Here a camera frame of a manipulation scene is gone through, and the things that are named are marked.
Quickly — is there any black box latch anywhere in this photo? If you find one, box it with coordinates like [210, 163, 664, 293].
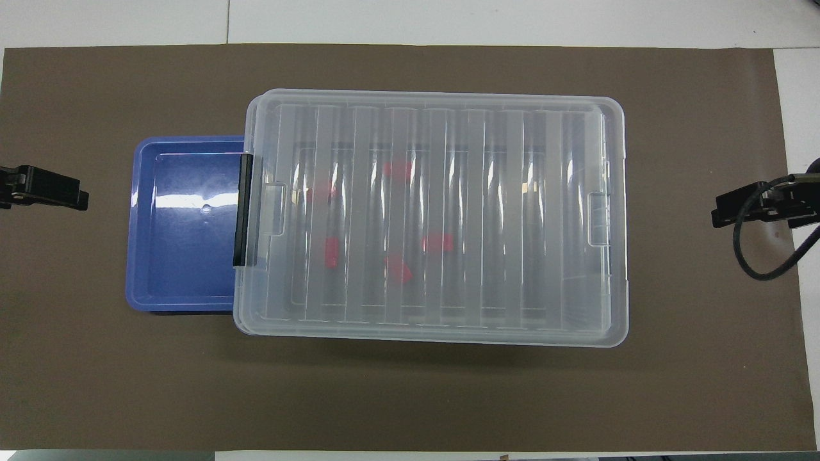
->
[233, 152, 254, 268]

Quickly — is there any clear plastic storage box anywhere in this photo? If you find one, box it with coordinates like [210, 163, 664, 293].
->
[232, 93, 625, 339]

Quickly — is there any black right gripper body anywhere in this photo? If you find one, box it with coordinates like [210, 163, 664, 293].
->
[766, 172, 820, 218]

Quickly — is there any clear ribbed box lid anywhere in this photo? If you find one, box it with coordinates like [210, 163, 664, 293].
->
[238, 88, 630, 348]

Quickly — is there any blue plastic tray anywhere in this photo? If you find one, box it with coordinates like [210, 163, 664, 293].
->
[125, 136, 250, 313]

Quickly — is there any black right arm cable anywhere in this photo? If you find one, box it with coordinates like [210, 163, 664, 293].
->
[732, 173, 820, 281]

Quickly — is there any brown table mat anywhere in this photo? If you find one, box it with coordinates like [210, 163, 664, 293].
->
[0, 44, 817, 452]

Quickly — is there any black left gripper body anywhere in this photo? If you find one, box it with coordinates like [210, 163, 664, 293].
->
[0, 165, 31, 195]

